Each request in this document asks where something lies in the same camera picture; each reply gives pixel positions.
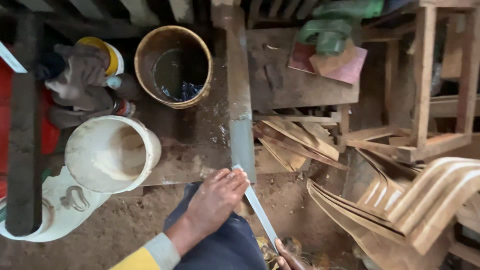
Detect person's left hand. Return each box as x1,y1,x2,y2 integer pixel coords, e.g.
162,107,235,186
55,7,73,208
184,168,251,245

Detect person's right hand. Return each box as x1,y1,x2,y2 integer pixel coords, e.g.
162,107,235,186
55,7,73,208
275,238,317,270

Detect long metal blade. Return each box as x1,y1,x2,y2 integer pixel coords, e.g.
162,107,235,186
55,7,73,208
232,164,280,255

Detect person's blue trousers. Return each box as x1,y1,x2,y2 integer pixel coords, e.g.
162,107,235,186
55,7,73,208
163,182,269,270

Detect grey sharpening stone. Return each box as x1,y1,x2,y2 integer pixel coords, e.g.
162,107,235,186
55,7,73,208
228,118,258,184

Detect pile of wood strips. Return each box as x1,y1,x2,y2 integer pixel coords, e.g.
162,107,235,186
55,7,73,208
253,112,349,173

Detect stack of curved wooden pieces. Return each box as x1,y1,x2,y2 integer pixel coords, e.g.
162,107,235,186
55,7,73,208
306,148,480,270

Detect dusty wooden workbench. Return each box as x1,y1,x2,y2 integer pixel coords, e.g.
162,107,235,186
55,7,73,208
245,27,361,112

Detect pink sandpaper sheets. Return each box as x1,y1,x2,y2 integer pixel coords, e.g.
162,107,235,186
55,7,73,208
287,39,368,85

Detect white plastic bucket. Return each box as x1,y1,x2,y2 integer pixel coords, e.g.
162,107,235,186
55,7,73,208
64,115,163,194

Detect long wooden plank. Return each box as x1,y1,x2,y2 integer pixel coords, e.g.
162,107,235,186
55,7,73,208
210,0,253,121

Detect spray can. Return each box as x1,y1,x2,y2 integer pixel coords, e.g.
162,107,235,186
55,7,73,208
112,98,136,118

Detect brown bucket with water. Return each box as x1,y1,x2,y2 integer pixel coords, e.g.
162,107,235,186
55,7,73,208
134,25,214,110

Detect green hand tool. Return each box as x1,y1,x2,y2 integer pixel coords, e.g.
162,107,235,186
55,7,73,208
296,0,385,56

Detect yellow and white container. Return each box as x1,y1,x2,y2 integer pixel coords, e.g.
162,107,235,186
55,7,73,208
76,36,125,77

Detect grey cloth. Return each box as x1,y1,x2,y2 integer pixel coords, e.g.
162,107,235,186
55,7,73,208
44,44,117,129

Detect dark wooden beam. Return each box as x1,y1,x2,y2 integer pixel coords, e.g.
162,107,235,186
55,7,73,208
4,11,45,238

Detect red plastic crate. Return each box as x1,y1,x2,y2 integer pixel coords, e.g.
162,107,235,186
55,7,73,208
0,56,61,199

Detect wooden stool frame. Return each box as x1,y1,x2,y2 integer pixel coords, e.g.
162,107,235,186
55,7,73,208
339,0,480,164

